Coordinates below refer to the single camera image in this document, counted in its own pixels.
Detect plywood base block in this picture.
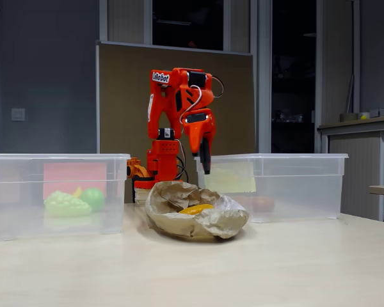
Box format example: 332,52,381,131
134,187,153,205

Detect grey cabinet with counter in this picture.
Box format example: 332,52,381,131
317,114,384,223

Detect yellow-green sticky note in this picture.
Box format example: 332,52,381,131
203,161,257,193

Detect black power cable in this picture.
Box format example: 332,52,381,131
175,155,190,183

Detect brown toy donut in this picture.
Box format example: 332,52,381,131
252,196,275,212

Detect crumpled brown paper bag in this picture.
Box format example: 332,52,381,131
144,180,250,240

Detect dark servo wire loop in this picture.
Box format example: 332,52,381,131
211,75,225,98

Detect pink sticky note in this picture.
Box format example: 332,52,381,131
43,162,108,201

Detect light green toy grapes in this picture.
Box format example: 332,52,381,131
44,191,93,217

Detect brown pinboard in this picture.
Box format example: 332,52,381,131
95,40,257,204

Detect green toy apple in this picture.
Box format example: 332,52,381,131
79,187,106,212

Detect white servo wire loop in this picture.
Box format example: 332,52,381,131
179,84,203,124

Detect orange clamp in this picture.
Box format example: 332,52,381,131
126,157,152,180

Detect clear plastic bin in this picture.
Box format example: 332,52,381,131
194,153,349,224
0,153,131,241

